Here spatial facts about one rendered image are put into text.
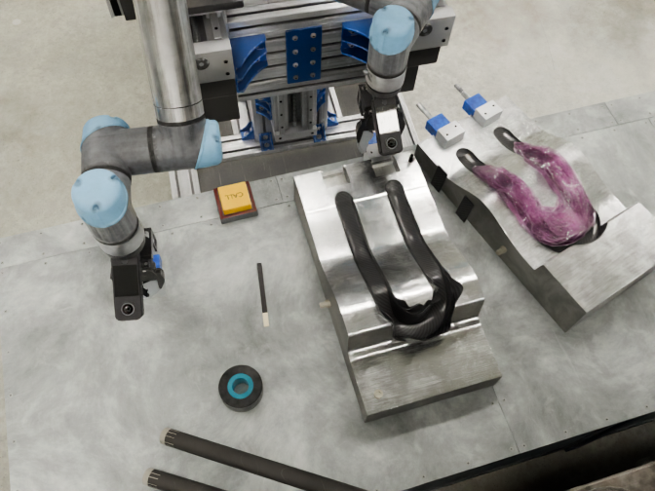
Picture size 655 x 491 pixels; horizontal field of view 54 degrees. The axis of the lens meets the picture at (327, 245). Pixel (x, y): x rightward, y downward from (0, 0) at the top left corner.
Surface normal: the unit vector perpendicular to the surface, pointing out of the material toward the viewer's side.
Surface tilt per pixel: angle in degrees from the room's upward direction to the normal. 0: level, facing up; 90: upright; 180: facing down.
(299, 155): 0
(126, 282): 31
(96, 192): 0
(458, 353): 0
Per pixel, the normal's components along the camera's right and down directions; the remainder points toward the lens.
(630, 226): 0.03, -0.46
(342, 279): -0.11, -0.81
